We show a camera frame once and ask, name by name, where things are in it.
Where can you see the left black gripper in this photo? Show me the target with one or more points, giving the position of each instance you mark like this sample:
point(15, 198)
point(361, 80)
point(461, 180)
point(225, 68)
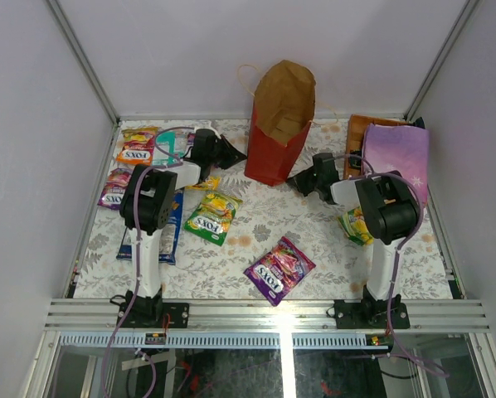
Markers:
point(221, 150)

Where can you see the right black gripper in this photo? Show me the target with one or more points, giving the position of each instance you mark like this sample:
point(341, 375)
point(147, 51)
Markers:
point(298, 181)

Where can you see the yellow snack bar wrapper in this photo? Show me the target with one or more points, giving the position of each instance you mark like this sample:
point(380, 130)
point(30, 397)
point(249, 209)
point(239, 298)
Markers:
point(211, 183)

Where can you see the teal snack packet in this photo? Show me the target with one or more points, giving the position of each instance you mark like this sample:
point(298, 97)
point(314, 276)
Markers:
point(171, 146)

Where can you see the yellow green candy bag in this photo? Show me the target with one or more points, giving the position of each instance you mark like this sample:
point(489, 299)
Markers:
point(354, 227)

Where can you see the green Fox's candy bag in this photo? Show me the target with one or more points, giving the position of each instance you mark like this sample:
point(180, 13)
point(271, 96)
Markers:
point(212, 218)

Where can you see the red paper bag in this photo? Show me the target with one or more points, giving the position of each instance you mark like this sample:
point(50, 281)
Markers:
point(283, 110)

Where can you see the purple Fox's candy bag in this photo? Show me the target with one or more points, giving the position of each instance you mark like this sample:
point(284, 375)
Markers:
point(279, 271)
point(114, 188)

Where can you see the orange Fox's candy bag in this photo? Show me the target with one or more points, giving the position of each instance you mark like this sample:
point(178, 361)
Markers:
point(138, 146)

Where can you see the blue Doritos chip bag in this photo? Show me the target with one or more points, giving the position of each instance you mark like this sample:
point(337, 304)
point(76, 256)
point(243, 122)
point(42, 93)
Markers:
point(169, 237)

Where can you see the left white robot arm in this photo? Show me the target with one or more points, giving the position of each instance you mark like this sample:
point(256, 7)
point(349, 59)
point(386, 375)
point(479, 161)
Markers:
point(146, 203)

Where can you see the purple Frozen bag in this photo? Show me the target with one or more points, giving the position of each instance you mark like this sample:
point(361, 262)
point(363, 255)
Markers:
point(401, 148)

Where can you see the wooden tray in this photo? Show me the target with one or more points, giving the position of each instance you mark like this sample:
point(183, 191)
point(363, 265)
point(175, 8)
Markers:
point(358, 124)

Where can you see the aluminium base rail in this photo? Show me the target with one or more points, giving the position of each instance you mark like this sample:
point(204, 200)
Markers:
point(221, 315)

